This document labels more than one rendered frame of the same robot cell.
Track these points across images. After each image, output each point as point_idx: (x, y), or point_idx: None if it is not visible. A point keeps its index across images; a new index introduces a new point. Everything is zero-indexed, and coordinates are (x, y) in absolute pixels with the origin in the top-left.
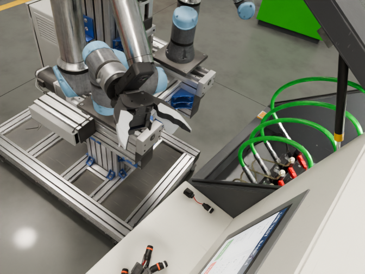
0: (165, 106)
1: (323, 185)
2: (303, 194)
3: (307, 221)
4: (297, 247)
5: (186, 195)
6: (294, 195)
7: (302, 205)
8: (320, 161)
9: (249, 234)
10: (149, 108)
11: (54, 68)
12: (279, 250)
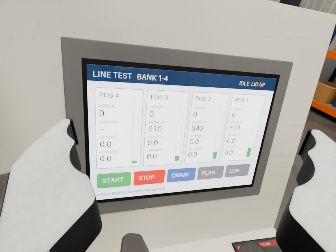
0: (13, 215)
1: (69, 6)
2: (72, 41)
3: (136, 4)
4: (170, 0)
5: None
6: (53, 75)
7: (95, 33)
8: None
9: (108, 128)
10: (143, 239)
11: None
12: (163, 29)
